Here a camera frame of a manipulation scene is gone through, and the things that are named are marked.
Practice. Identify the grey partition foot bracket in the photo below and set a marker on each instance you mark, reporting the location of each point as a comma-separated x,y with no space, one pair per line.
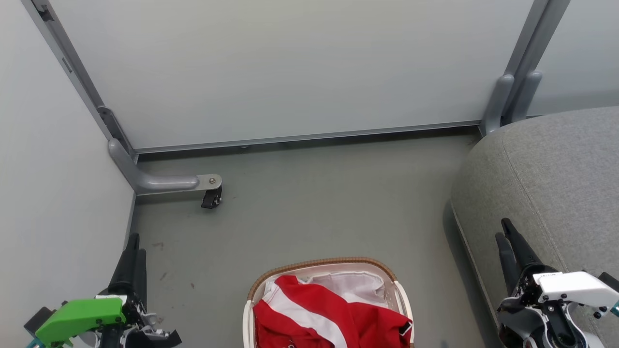
503,96

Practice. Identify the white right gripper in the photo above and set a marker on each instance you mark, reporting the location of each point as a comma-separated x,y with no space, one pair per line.
566,287

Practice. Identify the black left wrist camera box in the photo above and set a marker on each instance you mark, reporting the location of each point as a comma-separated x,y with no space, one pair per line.
39,320

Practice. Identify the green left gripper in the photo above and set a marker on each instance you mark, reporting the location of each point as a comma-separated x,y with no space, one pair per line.
80,314

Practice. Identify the grey partition post with hinge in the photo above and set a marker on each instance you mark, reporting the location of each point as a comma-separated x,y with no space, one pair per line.
72,67

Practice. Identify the grey partition foot bar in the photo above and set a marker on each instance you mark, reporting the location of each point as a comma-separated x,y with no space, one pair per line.
159,182

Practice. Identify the white laundry basket brown rim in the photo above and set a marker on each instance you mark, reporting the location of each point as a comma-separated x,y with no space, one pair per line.
329,263

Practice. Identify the black caster wheel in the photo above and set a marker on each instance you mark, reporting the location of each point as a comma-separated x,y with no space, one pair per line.
212,198

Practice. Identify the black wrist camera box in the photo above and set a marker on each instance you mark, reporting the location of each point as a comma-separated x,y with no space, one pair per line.
39,320
611,280

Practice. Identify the grey partition bottom rail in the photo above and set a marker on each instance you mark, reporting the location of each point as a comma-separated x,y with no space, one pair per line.
309,137

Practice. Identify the red white garment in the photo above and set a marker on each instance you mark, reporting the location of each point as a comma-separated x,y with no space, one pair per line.
333,319

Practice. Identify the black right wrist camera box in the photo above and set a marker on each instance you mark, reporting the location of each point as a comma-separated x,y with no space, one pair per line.
611,280

